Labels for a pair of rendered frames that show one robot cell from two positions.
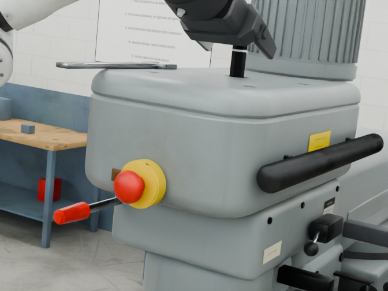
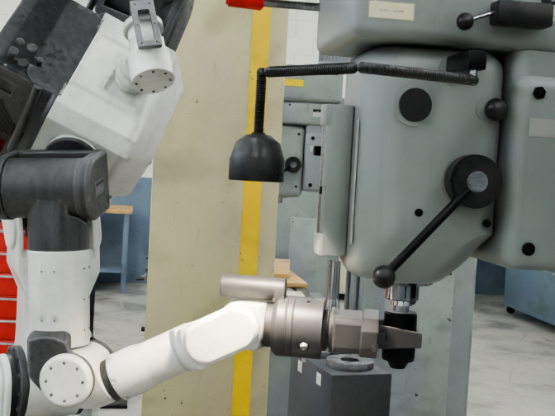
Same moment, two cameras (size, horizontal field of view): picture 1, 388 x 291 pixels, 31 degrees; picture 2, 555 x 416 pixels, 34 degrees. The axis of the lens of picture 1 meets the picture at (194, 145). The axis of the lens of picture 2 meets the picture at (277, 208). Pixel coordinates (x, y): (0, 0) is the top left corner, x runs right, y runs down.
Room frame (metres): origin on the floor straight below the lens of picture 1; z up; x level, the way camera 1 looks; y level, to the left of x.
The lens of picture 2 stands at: (0.12, -0.94, 1.47)
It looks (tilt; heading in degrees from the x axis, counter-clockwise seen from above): 3 degrees down; 52
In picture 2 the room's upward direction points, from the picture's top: 3 degrees clockwise
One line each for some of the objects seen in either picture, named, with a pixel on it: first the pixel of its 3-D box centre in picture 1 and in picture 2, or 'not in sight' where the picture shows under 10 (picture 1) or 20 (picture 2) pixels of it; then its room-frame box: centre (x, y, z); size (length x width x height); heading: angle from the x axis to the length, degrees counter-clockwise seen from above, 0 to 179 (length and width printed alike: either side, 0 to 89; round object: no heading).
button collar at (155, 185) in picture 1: (142, 183); not in sight; (0.85, 0.06, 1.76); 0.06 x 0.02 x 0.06; 61
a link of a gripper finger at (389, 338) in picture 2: not in sight; (399, 339); (1.03, -0.07, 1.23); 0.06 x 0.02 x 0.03; 136
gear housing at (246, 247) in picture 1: (234, 208); (448, 20); (1.09, -0.07, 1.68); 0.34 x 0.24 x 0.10; 151
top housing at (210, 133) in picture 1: (235, 128); not in sight; (1.06, -0.06, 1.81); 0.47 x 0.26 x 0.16; 151
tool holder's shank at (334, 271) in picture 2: not in sight; (333, 288); (1.29, 0.37, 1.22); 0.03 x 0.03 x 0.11
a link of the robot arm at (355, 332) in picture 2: not in sight; (335, 331); (0.98, 0.01, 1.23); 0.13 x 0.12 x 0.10; 46
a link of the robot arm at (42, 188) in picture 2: not in sight; (49, 203); (0.67, 0.32, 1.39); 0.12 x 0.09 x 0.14; 138
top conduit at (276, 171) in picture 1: (329, 157); not in sight; (1.01, -0.20, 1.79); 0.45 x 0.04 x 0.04; 151
